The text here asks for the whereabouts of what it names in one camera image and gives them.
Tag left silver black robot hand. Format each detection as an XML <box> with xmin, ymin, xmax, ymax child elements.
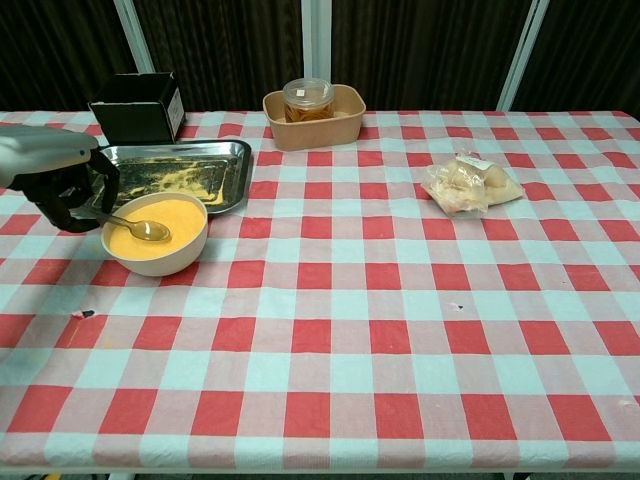
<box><xmin>0</xmin><ymin>124</ymin><xmax>122</xmax><ymax>234</ymax></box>

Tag metal spoon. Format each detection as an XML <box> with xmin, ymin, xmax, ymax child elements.
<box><xmin>92</xmin><ymin>209</ymin><xmax>172</xmax><ymax>243</ymax></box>

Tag stainless steel tray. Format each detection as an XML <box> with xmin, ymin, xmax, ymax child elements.
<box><xmin>64</xmin><ymin>139</ymin><xmax>255</xmax><ymax>220</ymax></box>

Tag beige bowl of yellow powder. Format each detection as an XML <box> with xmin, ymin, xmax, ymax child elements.
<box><xmin>101</xmin><ymin>191</ymin><xmax>209</xmax><ymax>278</ymax></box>

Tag red white checkered tablecloth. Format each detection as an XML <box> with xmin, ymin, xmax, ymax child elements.
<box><xmin>0</xmin><ymin>108</ymin><xmax>640</xmax><ymax>475</ymax></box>

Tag black cardboard box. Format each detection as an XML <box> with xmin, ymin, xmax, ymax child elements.
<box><xmin>88</xmin><ymin>71</ymin><xmax>187</xmax><ymax>145</ymax></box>

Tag clear plastic lidded jar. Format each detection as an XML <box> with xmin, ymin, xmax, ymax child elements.
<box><xmin>282</xmin><ymin>77</ymin><xmax>336</xmax><ymax>124</ymax></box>

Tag brown paper food container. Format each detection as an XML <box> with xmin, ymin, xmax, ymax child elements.
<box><xmin>262</xmin><ymin>83</ymin><xmax>368</xmax><ymax>151</ymax></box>

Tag clear bag of bread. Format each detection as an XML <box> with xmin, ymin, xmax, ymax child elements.
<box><xmin>420</xmin><ymin>152</ymin><xmax>525</xmax><ymax>220</ymax></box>

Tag white partition post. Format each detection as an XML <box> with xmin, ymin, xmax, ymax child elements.
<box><xmin>300</xmin><ymin>0</ymin><xmax>334</xmax><ymax>82</ymax></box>
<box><xmin>497</xmin><ymin>0</ymin><xmax>551</xmax><ymax>113</ymax></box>
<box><xmin>112</xmin><ymin>0</ymin><xmax>155</xmax><ymax>74</ymax></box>

